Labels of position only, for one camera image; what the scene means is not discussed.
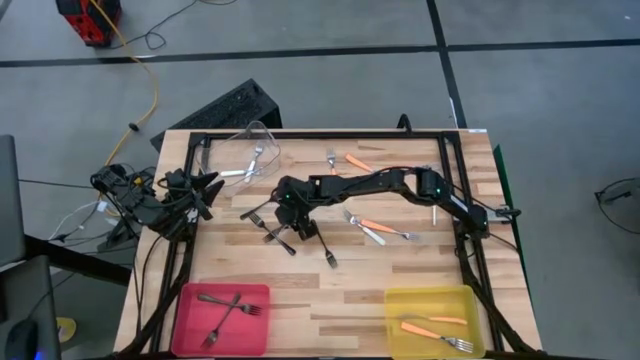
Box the clear plastic bin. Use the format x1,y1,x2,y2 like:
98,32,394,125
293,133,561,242
195,119,282,190

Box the white cable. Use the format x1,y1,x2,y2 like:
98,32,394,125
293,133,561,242
48,199,109,242

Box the red and black case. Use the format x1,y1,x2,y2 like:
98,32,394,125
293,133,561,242
54,0,123,49

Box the upright side panel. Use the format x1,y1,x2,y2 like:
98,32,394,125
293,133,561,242
492,143,532,306

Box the grey flat screen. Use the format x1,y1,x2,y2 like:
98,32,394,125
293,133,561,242
0,133,27,269

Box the thin black floor cable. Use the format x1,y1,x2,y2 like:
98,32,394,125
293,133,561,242
109,0,239,52

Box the yellow cable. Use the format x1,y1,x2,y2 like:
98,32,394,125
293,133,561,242
88,0,160,169

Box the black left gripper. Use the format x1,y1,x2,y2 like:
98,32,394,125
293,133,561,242
167,169,228,225

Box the black computer mouse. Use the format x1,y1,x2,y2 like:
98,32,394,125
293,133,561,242
3,318,40,360

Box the yellow round disc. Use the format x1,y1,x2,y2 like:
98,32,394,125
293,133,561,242
55,316,78,345

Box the long dark metal fork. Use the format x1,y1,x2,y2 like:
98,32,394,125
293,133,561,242
248,212,298,257

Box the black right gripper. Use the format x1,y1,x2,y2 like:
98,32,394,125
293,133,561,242
272,174,321,242

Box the black floor beam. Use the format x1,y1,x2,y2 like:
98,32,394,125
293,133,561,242
23,233,134,287

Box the yellow plastic bin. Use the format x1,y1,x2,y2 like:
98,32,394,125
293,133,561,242
383,285,487,360

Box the pink plastic bin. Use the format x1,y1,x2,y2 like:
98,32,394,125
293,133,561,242
170,282,272,358

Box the black perforated computer case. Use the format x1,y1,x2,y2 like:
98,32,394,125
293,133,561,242
149,77,284,152

